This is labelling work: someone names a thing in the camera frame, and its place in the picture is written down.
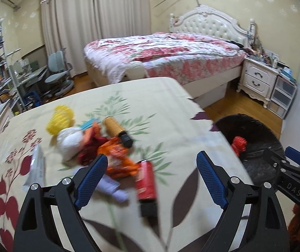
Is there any dark red wrapper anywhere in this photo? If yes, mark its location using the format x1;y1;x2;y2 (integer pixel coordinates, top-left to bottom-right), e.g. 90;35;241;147
77;135;108;166

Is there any pink floral blanket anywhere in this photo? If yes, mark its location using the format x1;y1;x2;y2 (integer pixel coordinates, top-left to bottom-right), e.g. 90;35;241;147
84;31;246;84

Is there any cluster of small bottles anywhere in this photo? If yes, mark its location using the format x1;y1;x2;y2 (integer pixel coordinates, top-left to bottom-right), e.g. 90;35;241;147
247;18;280;66

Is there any grey desk chair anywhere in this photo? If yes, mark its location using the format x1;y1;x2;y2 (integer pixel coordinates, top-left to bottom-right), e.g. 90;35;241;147
43;49;74;96

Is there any white crumpled tissue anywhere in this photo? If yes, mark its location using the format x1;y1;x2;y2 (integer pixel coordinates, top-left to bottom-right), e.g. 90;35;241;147
57;127;85;162

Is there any blue and white box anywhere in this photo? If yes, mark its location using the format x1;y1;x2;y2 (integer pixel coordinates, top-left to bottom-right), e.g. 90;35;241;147
80;119;102;132

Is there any grey study desk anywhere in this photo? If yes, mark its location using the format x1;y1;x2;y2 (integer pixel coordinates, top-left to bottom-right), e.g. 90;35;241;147
8;58;48;103

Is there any white tufted stool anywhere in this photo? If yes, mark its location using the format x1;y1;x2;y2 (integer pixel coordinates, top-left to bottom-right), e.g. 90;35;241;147
124;62;149;80

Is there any black trash bin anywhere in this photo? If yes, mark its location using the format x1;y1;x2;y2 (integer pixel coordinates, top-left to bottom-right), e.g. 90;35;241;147
214;114;289;187

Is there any yellow foam net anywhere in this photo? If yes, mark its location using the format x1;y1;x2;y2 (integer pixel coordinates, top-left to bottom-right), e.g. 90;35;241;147
46;105;75;137

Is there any red foam net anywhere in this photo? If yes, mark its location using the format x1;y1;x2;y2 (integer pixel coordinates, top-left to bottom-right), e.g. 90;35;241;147
231;136;248;155

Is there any beige curtain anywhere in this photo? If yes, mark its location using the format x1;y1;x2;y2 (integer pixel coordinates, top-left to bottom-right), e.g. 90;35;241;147
40;0;152;76

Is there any red cylindrical packet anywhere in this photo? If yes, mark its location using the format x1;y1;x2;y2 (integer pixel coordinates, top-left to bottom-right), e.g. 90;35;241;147
135;160;158;218

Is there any white bed with tufted headboard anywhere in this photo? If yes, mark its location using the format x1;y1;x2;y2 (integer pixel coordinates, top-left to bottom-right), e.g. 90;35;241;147
83;4;257;105

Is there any amber bottle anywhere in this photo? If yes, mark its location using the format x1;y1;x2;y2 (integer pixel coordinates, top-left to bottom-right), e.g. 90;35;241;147
102;116;133;147

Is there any floral tablecloth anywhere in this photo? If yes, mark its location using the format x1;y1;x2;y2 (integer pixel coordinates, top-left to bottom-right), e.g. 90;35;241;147
0;77;254;252

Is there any blue storage crate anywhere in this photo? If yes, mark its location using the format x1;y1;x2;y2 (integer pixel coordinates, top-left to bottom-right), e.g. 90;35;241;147
25;91;43;108

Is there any clear plastic bag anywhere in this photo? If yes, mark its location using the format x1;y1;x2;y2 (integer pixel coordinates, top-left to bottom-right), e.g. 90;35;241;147
22;144;47;192

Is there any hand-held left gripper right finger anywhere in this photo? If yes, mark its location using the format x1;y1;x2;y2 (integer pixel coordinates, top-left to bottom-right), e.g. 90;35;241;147
196;151;289;252

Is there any orange snack packet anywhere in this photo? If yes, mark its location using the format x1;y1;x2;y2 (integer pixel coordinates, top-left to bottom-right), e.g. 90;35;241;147
97;138;138;180

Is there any pale lavender paper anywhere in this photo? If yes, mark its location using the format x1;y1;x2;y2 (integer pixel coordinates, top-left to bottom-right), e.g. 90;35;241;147
96;176;129;204

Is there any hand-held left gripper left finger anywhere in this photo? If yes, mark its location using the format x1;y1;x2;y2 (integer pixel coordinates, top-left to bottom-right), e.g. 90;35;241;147
13;154;125;252

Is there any white nightstand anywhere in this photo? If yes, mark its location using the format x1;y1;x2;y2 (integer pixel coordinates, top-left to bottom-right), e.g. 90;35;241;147
236;56;280;108

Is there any plastic drawer unit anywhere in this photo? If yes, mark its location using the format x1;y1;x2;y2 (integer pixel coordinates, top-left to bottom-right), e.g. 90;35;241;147
267;73;297;118

